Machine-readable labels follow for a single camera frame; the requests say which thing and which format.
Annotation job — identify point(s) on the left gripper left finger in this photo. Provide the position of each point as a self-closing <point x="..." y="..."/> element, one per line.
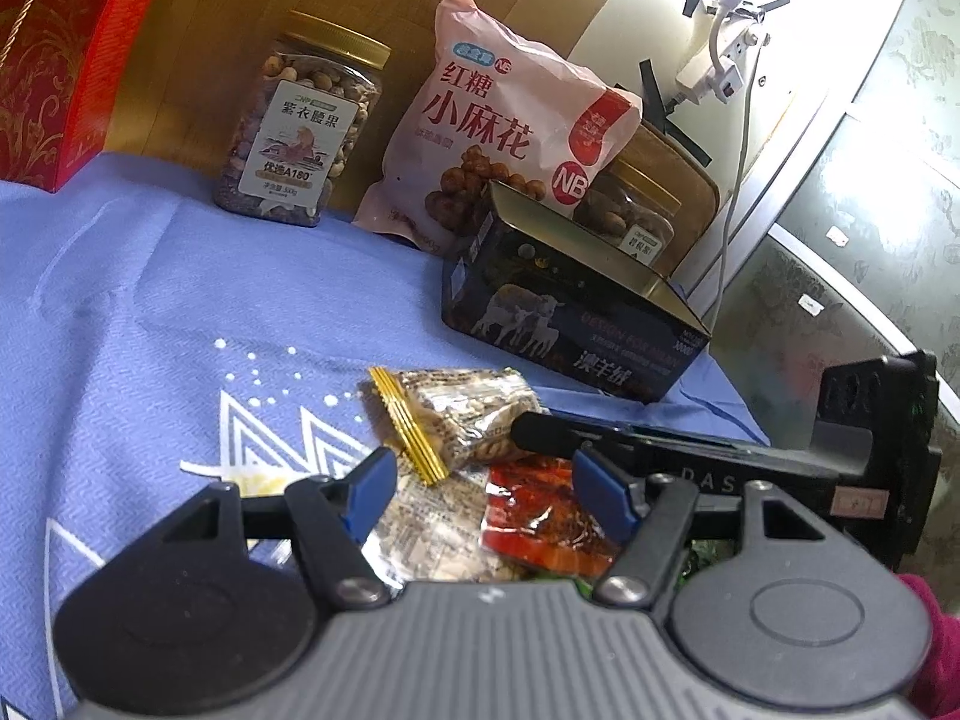
<point x="331" y="519"/>

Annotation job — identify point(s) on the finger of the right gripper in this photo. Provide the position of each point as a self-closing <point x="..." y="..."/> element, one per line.
<point x="600" y="438"/>

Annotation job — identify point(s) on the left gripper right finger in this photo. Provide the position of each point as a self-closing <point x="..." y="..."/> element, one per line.
<point x="646" y="518"/>

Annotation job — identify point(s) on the red spicy snack packet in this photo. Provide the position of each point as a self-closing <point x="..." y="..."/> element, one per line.
<point x="532" y="509"/>

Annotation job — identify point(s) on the beige patterned snack packet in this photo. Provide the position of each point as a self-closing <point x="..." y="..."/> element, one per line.
<point x="435" y="533"/>

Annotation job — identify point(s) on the clear peanut packet gold edge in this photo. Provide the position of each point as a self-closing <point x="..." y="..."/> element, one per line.
<point x="448" y="419"/>

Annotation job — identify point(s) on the dark green snack packet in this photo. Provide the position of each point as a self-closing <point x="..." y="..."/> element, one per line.
<point x="586" y="567"/>

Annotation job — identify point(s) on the black tin storage box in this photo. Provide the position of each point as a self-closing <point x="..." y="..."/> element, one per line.
<point x="545" y="289"/>

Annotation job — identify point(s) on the blue printed tablecloth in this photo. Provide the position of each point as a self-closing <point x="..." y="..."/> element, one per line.
<point x="151" y="341"/>

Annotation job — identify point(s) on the pink twisted dough snack bag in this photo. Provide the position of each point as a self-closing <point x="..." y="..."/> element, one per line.
<point x="497" y="107"/>

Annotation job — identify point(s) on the white power strip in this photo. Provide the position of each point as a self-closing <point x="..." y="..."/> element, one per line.
<point x="717" y="68"/>

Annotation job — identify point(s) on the clear nut jar gold lid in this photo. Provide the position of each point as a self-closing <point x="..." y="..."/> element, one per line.
<point x="313" y="97"/>

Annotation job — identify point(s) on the red gift box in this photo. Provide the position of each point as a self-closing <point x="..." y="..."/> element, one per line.
<point x="62" y="62"/>

